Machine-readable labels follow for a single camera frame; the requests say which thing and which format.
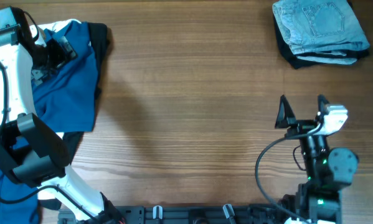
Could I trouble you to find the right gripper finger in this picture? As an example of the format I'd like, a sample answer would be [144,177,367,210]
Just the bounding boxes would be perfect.
[275,95,296,129]
[317,95,329,117]

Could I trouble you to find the dark blue t-shirt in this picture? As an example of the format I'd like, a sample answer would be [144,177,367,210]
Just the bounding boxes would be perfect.
[0,21,98,223]

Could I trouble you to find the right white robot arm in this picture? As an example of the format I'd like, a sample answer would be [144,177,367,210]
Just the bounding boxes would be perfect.
[275,95,359,223]

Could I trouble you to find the light blue denim shorts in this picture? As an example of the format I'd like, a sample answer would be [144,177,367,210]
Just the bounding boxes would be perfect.
[272,0,370,55]

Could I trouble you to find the folded black clothes stack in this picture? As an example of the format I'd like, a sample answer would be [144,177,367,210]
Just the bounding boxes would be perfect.
[273,17,370,69]

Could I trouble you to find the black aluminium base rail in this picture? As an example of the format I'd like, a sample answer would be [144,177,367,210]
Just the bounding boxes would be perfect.
[57,203,335,224]

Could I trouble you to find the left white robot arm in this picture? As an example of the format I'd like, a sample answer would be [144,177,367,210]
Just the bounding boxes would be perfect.
[0,6,125,223]

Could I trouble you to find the black garment under pile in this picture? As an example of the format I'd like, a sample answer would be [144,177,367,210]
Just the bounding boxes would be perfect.
[39,22,110,211]

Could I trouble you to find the white garment under pile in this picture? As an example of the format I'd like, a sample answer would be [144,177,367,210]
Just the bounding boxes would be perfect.
[29,19,81,47]

